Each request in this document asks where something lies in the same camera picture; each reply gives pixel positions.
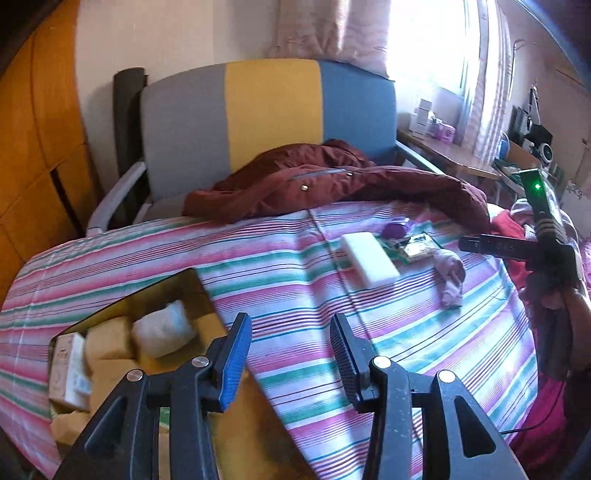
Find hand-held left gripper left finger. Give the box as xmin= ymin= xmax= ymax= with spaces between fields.
xmin=53 ymin=312 xmax=253 ymax=480

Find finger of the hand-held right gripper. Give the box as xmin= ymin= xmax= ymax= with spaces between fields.
xmin=458 ymin=234 xmax=539 ymax=260

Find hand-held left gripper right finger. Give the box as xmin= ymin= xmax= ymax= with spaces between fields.
xmin=329 ymin=314 xmax=529 ymax=480

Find pale pink sock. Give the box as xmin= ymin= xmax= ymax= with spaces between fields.
xmin=433 ymin=248 xmax=466 ymax=309

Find gold metal tray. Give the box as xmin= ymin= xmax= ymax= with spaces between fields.
xmin=48 ymin=269 xmax=296 ymax=480

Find person's right hand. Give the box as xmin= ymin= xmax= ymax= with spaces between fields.
xmin=526 ymin=271 xmax=591 ymax=380

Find white rolled cloth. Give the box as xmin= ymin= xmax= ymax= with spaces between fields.
xmin=132 ymin=300 xmax=197 ymax=359

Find green yellow snack packet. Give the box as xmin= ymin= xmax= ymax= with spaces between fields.
xmin=392 ymin=233 xmax=440 ymax=265

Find brown cardboard box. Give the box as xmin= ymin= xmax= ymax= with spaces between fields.
xmin=505 ymin=140 xmax=542 ymax=171

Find striped blanket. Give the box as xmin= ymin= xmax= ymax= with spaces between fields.
xmin=0 ymin=200 xmax=542 ymax=480

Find black speaker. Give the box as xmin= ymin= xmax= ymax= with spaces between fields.
xmin=525 ymin=124 xmax=555 ymax=163

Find white flat box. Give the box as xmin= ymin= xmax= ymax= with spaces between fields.
xmin=341 ymin=232 xmax=401 ymax=288

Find purple small object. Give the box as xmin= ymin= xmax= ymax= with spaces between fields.
xmin=382 ymin=220 xmax=413 ymax=241

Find wooden side desk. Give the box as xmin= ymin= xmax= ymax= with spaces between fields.
xmin=396 ymin=128 xmax=502 ymax=182

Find yellow sponge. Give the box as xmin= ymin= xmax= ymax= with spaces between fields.
xmin=90 ymin=357 xmax=136 ymax=412
xmin=87 ymin=316 xmax=140 ymax=361
xmin=50 ymin=407 xmax=94 ymax=448

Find pink small box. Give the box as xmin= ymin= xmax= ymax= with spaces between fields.
xmin=429 ymin=117 xmax=459 ymax=142

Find dark red jacket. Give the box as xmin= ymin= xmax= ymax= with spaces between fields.
xmin=182 ymin=140 xmax=490 ymax=232

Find white small boxes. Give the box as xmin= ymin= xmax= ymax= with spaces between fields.
xmin=410 ymin=99 xmax=435 ymax=137

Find white cardboard box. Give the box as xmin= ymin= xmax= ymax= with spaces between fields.
xmin=50 ymin=333 xmax=93 ymax=409

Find grey yellow blue chair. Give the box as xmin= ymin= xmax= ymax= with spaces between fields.
xmin=85 ymin=59 xmax=445 ymax=238

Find black rolled mat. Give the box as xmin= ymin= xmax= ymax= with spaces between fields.
xmin=113 ymin=68 xmax=149 ymax=219

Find pink patterned curtain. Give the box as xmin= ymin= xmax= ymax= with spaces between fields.
xmin=265 ymin=0 xmax=394 ymax=78

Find wooden wardrobe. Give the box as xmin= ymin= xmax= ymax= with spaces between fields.
xmin=0 ymin=0 xmax=105 ymax=301

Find black cable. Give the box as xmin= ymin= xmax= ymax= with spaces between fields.
xmin=500 ymin=381 xmax=570 ymax=435

